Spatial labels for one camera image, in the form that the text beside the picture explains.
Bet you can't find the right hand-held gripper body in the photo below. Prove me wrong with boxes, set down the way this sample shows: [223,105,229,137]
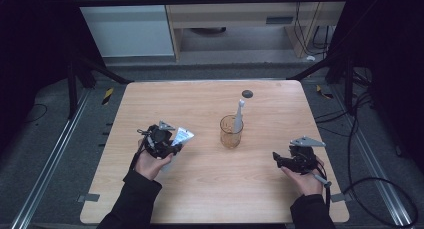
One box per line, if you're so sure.
[287,136,327,175]

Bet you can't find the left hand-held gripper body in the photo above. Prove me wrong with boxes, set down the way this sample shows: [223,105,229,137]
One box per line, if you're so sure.
[136,120,184,160]

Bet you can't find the person's left hand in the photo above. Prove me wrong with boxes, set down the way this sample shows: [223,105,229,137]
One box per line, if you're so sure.
[134,138,175,182]

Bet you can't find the person's right hand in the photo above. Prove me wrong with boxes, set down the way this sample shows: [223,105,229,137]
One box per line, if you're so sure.
[279,156,326,197]

